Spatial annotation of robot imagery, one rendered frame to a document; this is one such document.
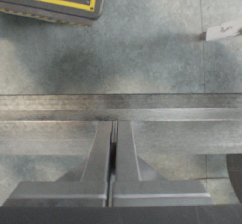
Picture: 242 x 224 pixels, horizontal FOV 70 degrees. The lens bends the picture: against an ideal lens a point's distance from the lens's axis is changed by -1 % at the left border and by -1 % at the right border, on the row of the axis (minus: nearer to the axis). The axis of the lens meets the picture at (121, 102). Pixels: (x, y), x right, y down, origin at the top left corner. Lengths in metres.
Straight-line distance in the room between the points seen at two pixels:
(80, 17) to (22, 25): 0.47
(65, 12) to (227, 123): 0.55
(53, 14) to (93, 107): 0.49
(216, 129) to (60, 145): 0.14
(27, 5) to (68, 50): 0.35
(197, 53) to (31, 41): 0.82
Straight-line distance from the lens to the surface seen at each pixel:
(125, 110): 0.17
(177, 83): 0.96
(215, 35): 0.84
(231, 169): 1.13
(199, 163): 1.18
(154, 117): 0.16
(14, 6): 0.69
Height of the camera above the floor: 0.91
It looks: 76 degrees down
